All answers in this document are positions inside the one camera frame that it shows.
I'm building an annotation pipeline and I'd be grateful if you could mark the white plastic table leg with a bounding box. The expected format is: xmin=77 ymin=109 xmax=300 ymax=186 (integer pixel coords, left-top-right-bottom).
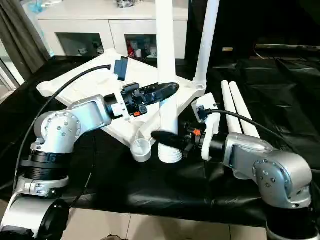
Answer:
xmin=220 ymin=79 xmax=245 ymax=138
xmin=191 ymin=0 xmax=221 ymax=91
xmin=228 ymin=80 xmax=263 ymax=140
xmin=154 ymin=0 xmax=183 ymax=165

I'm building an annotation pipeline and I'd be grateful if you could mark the white plastic table top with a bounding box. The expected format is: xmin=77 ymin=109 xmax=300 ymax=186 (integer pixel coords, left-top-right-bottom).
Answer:
xmin=36 ymin=48 xmax=209 ymax=164

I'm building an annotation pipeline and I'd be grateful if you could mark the black mat cloth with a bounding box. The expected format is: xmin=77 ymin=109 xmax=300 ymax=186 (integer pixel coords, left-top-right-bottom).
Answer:
xmin=0 ymin=54 xmax=320 ymax=229

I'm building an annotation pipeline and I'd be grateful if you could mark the white glass door cabinet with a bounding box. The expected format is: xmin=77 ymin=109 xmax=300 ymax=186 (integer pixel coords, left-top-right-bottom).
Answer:
xmin=36 ymin=0 xmax=190 ymax=61

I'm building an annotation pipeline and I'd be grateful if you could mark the dark patterned cabinet-top object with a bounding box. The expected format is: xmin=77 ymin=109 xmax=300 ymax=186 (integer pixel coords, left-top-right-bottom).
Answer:
xmin=115 ymin=0 xmax=139 ymax=9

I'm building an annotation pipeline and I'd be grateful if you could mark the blue white patterned strip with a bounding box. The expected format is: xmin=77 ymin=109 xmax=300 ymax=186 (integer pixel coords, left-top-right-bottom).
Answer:
xmin=26 ymin=0 xmax=63 ymax=59

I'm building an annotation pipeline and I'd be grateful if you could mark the black fabric backdrop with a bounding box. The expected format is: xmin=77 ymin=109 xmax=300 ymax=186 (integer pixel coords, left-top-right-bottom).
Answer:
xmin=184 ymin=0 xmax=320 ymax=65

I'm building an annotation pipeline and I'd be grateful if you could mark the grey brown curtain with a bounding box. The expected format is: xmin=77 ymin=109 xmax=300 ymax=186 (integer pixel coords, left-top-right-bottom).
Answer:
xmin=0 ymin=0 xmax=51 ymax=76

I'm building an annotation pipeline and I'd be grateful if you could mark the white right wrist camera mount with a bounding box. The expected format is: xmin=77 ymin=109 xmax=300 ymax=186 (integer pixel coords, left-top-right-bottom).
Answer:
xmin=190 ymin=92 xmax=219 ymax=162

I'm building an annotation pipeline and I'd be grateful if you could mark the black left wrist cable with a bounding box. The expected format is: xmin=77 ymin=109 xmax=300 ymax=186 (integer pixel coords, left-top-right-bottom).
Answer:
xmin=13 ymin=63 xmax=113 ymax=192

